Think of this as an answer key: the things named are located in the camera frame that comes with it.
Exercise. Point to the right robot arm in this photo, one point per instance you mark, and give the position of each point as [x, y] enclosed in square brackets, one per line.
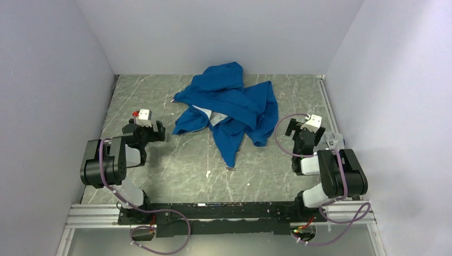
[341, 175]

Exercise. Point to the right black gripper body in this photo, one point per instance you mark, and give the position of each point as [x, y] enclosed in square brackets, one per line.
[295, 139]

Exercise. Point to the orange handled adjustable wrench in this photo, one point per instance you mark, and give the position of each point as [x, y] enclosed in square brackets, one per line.
[332, 140]

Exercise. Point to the blue zip jacket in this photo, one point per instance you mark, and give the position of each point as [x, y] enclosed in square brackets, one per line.
[219, 100]

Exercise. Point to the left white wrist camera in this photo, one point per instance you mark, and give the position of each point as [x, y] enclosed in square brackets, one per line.
[142, 117]

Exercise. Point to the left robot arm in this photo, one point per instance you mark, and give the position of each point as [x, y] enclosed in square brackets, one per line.
[105, 163]

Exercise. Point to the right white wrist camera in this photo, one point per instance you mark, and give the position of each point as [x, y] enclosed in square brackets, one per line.
[312, 123]

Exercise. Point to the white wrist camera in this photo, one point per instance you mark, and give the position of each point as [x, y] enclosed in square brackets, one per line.
[312, 123]
[142, 117]

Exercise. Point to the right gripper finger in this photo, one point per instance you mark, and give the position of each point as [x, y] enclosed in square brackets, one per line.
[318, 135]
[291, 130]

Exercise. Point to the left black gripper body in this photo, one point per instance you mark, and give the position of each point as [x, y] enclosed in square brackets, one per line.
[147, 135]

